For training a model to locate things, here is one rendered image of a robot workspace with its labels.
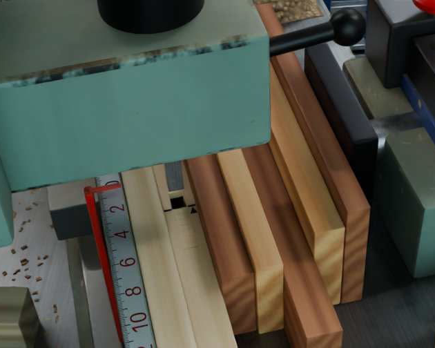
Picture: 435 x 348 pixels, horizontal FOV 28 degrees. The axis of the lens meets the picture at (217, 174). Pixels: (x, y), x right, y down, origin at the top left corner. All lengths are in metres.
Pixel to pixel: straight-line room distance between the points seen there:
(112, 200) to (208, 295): 0.08
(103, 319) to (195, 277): 0.16
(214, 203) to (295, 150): 0.06
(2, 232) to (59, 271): 0.26
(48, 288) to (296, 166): 0.25
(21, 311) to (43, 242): 0.10
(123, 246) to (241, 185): 0.08
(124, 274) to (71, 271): 0.22
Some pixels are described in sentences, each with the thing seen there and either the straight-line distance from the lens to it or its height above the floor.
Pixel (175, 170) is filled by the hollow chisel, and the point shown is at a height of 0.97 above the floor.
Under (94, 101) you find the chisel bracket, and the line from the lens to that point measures 0.41.
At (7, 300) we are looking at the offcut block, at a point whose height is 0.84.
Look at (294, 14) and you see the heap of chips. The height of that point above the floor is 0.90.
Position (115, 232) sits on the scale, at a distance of 0.48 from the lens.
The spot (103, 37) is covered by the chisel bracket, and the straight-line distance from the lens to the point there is 0.42.
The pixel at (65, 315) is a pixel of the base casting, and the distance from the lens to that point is 0.64.
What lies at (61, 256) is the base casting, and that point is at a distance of 0.68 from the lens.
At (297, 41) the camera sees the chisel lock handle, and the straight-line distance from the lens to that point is 0.45.
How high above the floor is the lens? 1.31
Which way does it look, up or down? 44 degrees down
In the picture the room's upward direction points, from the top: 5 degrees counter-clockwise
